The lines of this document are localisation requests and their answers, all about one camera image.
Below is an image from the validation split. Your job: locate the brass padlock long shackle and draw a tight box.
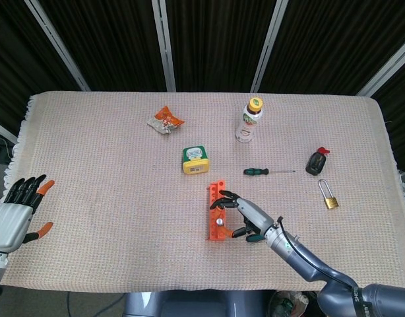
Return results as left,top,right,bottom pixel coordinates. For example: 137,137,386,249
317,178,340,210

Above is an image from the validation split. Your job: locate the drink bottle yellow cap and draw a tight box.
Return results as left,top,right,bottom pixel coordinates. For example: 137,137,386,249
234,96,265,143

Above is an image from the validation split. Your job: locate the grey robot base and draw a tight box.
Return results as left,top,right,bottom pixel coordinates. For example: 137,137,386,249
123,290,276,317

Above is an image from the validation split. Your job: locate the orange tool holder rack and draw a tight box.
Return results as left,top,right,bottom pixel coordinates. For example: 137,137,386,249
205,179,230,242

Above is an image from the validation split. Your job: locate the green black striped screwdriver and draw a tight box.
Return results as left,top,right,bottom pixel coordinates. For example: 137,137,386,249
243,167,296,176

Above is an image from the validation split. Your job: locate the beige woven tablecloth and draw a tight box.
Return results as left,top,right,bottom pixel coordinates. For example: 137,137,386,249
3,90,405,295

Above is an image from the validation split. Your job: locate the grey partition frame post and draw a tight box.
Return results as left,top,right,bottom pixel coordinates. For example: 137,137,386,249
152,0,176,92
24,0,91,92
251,0,289,93
356,41,405,97
0,118,18,145

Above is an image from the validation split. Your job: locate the trash bin with bag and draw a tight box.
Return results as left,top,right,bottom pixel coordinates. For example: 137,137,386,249
268,290,322,317

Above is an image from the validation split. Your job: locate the yellow box green lid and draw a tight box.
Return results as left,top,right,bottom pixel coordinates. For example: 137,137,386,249
181,145,211,175

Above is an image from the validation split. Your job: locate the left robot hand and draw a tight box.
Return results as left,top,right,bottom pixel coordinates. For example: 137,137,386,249
0,174,55,255

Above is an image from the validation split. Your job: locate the crumpled orange snack wrapper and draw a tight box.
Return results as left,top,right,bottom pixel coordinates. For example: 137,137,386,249
146,105,186,135

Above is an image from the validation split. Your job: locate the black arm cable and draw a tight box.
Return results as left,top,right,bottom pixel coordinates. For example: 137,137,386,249
276,216,361,317

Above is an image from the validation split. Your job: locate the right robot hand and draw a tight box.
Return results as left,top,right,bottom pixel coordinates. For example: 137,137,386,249
209,190,279,244

